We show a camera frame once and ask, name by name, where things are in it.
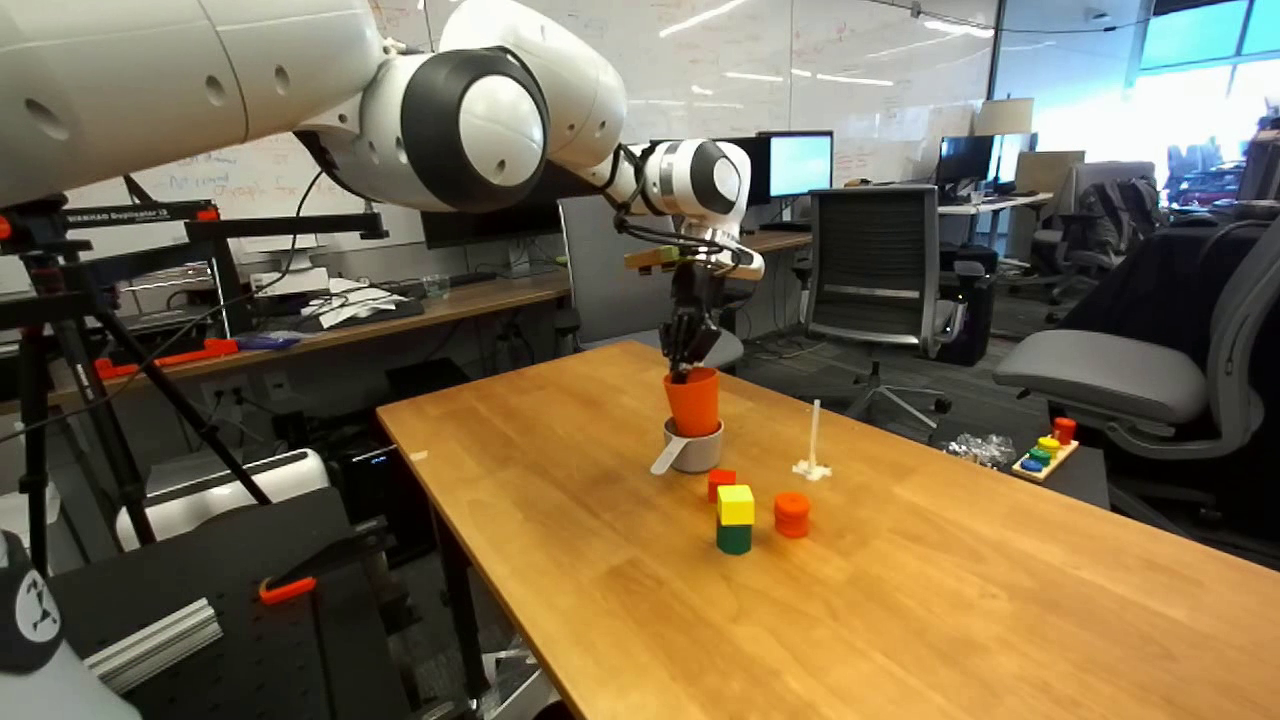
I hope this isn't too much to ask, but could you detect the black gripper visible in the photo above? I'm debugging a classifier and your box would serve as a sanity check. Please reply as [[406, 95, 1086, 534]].
[[659, 265, 722, 382]]

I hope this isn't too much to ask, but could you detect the orange plastic cup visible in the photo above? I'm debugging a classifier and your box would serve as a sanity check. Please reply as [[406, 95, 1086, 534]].
[[663, 368, 720, 435]]

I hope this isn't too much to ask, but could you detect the yellow cube block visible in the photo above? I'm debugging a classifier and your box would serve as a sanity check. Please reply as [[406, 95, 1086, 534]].
[[717, 485, 755, 527]]

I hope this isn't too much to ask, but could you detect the green cylinder block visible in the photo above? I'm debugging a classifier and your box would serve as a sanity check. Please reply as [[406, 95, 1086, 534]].
[[717, 525, 753, 555]]

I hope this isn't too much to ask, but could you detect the red cube block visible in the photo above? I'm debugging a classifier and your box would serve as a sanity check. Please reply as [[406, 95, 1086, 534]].
[[706, 467, 740, 502]]

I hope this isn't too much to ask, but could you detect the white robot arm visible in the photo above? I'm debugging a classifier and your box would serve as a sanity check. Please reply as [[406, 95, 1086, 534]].
[[0, 0, 764, 376]]

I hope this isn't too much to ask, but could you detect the grey measuring cup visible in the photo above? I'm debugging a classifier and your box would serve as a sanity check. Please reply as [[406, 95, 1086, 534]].
[[646, 425, 722, 478]]

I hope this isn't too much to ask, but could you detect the white peg stand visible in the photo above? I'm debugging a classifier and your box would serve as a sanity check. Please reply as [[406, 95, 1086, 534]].
[[792, 399, 833, 482]]

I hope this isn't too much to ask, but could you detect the orange cylinder block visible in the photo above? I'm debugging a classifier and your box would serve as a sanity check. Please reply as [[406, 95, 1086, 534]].
[[771, 494, 811, 541]]

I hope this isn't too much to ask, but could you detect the black office chair background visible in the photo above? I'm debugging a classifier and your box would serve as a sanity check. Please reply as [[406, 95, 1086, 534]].
[[806, 185, 946, 433]]

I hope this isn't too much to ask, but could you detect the computer monitor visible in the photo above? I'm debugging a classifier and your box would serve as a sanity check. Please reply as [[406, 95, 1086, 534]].
[[760, 131, 834, 199]]

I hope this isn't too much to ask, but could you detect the colourful wooden toy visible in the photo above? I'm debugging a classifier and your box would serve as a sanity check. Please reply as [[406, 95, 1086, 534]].
[[1012, 416, 1081, 482]]

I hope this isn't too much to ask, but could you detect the grey office chair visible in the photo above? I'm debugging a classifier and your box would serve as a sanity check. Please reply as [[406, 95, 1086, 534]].
[[996, 221, 1280, 538]]

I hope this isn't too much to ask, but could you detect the black camera tripod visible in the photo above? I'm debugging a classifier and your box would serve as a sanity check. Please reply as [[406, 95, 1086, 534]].
[[0, 197, 380, 569]]

